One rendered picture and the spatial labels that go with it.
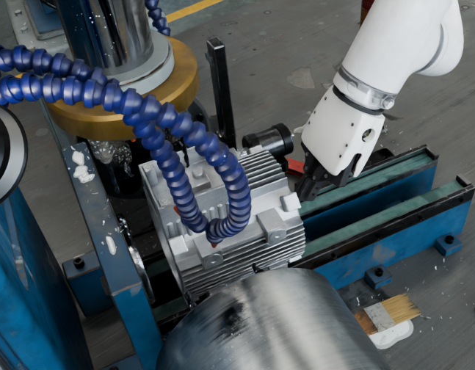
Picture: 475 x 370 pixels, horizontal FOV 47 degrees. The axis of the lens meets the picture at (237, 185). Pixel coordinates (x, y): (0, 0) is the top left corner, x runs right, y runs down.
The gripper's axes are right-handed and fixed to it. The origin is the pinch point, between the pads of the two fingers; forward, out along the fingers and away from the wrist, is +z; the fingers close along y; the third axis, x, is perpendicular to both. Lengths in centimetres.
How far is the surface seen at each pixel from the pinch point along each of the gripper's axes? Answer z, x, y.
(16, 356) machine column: 17.2, 39.9, -11.3
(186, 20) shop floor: 64, -107, 259
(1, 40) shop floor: 119, -12, 303
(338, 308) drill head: 0.9, 9.5, -21.8
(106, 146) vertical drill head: -3.1, 31.8, 1.3
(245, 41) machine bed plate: 11, -39, 89
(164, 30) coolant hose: -10.3, 19.0, 23.1
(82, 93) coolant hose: -16.9, 41.2, -13.1
